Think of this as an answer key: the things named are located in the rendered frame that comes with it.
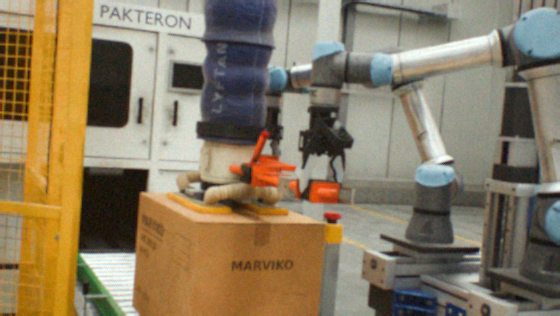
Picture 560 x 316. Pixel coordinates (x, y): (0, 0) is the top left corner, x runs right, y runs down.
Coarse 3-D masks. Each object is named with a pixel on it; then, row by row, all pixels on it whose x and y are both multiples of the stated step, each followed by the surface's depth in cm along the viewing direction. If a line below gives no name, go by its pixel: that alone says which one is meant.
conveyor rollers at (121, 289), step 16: (96, 256) 379; (112, 256) 382; (128, 256) 385; (96, 272) 342; (112, 272) 345; (128, 272) 348; (80, 288) 312; (112, 288) 318; (128, 288) 321; (128, 304) 294
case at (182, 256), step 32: (160, 224) 215; (192, 224) 188; (224, 224) 189; (256, 224) 193; (288, 224) 197; (320, 224) 202; (160, 256) 213; (192, 256) 187; (224, 256) 189; (256, 256) 194; (288, 256) 198; (320, 256) 203; (160, 288) 211; (192, 288) 186; (224, 288) 190; (256, 288) 194; (288, 288) 199
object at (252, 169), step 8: (240, 168) 199; (248, 168) 194; (256, 168) 193; (264, 168) 194; (272, 168) 195; (280, 168) 197; (240, 176) 199; (248, 176) 195; (248, 184) 193; (256, 184) 193; (264, 184) 194
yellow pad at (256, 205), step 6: (252, 198) 228; (258, 198) 218; (234, 204) 226; (240, 204) 222; (246, 204) 218; (252, 204) 216; (258, 204) 214; (252, 210) 213; (258, 210) 209; (264, 210) 209; (270, 210) 209; (276, 210) 210; (282, 210) 211; (288, 210) 212
